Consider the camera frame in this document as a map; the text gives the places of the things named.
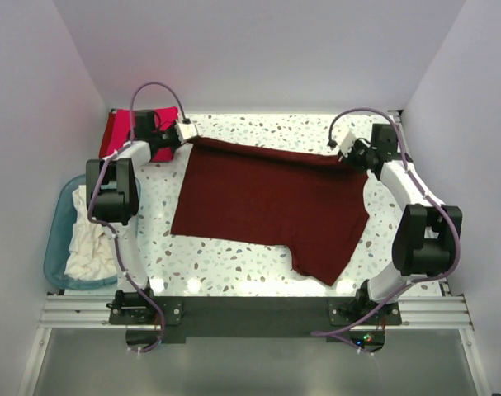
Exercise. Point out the aluminium frame rail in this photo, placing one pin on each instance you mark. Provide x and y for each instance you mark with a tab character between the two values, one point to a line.
81	311

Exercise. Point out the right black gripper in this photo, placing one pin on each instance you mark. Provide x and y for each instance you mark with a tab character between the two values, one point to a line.
356	145

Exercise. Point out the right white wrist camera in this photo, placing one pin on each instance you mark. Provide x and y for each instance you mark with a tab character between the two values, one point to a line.
343	142

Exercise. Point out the blue plastic basket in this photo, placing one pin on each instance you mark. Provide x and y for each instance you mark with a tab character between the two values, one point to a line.
57	250

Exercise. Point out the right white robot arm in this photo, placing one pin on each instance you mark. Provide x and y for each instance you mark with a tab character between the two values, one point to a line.
426	243

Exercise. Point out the crumpled white t-shirt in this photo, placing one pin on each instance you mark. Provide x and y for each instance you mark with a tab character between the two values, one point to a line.
90	257

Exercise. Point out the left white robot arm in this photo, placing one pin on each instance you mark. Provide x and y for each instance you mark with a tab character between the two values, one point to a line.
113	197

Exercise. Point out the dark red t-shirt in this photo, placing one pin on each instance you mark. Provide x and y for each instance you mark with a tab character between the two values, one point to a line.
312	204

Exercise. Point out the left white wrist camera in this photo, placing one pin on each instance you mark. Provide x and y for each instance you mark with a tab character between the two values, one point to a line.
186	131

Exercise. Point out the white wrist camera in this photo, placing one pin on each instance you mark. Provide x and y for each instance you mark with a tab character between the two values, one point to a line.
343	142
186	131

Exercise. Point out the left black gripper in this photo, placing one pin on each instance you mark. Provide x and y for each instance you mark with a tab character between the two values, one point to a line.
177	143

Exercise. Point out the folded pink red t-shirt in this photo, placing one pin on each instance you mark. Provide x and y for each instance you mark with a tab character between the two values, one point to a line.
118	126

